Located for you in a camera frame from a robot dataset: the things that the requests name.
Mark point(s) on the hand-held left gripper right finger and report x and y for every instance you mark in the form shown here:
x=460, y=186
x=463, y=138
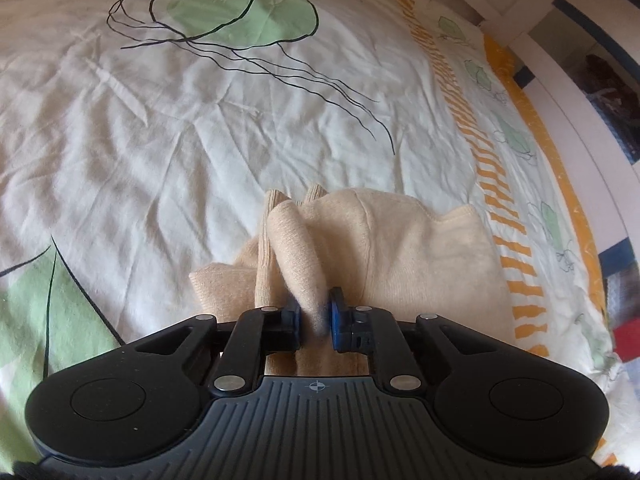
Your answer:
x=337, y=322

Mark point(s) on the white wooden bed frame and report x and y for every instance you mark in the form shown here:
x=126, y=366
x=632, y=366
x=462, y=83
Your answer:
x=525, y=25

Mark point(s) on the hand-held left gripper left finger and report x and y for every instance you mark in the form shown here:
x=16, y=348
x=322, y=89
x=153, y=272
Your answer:
x=295, y=322

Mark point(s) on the white blue shelf unit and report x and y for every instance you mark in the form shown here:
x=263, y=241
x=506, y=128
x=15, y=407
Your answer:
x=610, y=85

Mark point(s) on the colourful patchwork cloth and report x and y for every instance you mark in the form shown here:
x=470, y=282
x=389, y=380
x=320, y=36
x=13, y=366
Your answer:
x=625, y=340

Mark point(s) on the white leaf print duvet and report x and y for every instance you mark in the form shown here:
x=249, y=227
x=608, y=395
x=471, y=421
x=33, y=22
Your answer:
x=150, y=135

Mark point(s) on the yellow bed sheet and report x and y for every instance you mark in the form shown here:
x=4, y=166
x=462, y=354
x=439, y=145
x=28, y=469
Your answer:
x=495, y=55

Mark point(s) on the beige knit sweater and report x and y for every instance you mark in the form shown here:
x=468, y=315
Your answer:
x=400, y=260

